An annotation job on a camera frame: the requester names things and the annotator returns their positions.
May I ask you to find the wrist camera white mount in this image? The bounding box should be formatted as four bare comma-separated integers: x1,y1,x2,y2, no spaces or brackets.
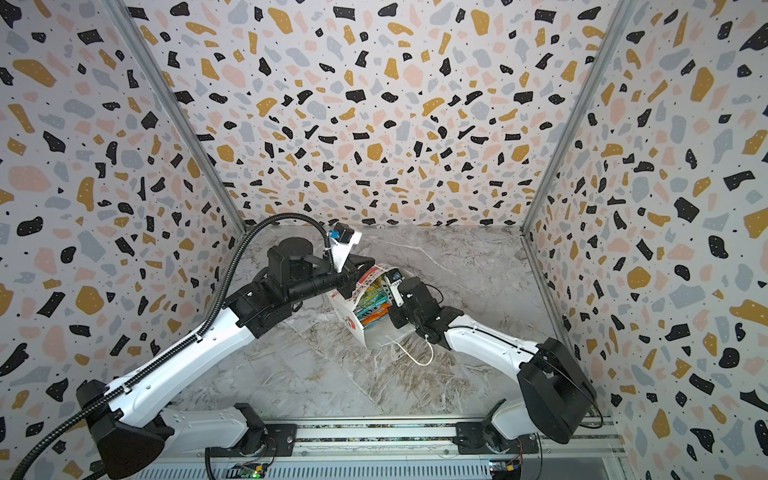
383,268,404,307
328,222,362,273

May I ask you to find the corner aluminium post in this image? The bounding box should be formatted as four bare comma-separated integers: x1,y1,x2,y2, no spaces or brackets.
103,0,246,235
521,0,637,240

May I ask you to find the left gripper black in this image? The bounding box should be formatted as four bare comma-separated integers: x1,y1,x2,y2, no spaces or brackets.
290,254,377,307

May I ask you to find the white paper bag red flower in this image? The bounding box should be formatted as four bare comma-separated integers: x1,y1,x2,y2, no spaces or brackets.
327,264,435,367

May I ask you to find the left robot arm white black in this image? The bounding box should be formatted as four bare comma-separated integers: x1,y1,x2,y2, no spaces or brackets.
77,224,375,479

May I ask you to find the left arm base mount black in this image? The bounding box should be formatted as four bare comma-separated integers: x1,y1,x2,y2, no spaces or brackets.
210,423,298,460

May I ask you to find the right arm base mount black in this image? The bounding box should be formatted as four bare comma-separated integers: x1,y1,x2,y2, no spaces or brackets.
452,421,539,455

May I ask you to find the left corner aluminium post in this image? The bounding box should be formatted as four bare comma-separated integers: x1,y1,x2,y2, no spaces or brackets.
103,0,246,235

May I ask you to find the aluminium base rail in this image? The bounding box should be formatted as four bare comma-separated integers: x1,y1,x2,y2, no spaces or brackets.
136,417,634,479

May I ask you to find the orange snack pack in bag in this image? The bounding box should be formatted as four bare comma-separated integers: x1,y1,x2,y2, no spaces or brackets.
353,288,392,328

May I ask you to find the right corner aluminium post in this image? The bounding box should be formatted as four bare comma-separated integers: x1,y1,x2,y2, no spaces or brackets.
521,0,637,240

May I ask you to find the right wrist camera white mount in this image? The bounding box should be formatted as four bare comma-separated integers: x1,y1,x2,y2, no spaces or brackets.
383,268,404,307

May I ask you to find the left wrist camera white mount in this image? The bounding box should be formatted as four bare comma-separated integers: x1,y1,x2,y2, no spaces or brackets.
328,222,362,273

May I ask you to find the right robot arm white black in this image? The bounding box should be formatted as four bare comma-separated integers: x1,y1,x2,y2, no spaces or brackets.
388,277,596,453

